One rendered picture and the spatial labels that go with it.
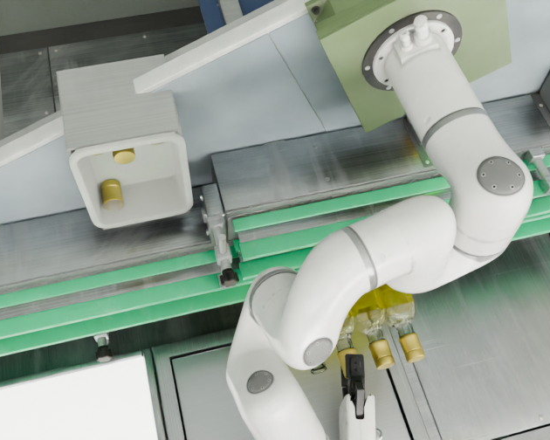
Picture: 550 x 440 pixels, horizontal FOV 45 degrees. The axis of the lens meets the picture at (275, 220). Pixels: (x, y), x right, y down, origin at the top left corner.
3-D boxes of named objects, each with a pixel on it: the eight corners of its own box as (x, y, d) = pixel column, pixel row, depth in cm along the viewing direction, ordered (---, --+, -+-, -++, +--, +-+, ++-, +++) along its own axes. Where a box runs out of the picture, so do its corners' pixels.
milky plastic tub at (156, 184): (90, 190, 119) (95, 231, 114) (58, 110, 99) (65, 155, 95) (185, 172, 121) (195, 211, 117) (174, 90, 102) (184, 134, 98)
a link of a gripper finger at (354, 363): (365, 394, 111) (362, 355, 114) (368, 388, 108) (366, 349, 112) (346, 393, 111) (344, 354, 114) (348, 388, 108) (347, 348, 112)
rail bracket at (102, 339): (91, 307, 131) (99, 371, 125) (83, 293, 125) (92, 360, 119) (111, 303, 132) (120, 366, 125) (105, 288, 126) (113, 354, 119)
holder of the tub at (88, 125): (96, 203, 123) (101, 239, 120) (60, 108, 100) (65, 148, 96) (187, 186, 126) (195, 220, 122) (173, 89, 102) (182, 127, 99)
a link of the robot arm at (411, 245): (381, 274, 76) (371, 323, 90) (554, 194, 80) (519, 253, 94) (343, 210, 80) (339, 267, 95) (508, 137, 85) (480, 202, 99)
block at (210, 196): (200, 213, 123) (208, 245, 120) (196, 185, 115) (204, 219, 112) (219, 209, 124) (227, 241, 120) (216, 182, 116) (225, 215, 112)
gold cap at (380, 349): (367, 348, 119) (374, 372, 117) (370, 341, 116) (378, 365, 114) (385, 344, 119) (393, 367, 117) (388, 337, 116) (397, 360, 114)
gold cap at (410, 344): (414, 331, 117) (422, 354, 115) (419, 334, 120) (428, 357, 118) (395, 338, 118) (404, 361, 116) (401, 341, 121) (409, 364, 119)
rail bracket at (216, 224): (209, 250, 121) (223, 312, 115) (203, 202, 107) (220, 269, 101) (224, 246, 122) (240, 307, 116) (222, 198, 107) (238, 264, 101)
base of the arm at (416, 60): (360, 29, 91) (403, 113, 83) (447, -11, 89) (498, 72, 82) (378, 93, 104) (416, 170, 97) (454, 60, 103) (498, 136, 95)
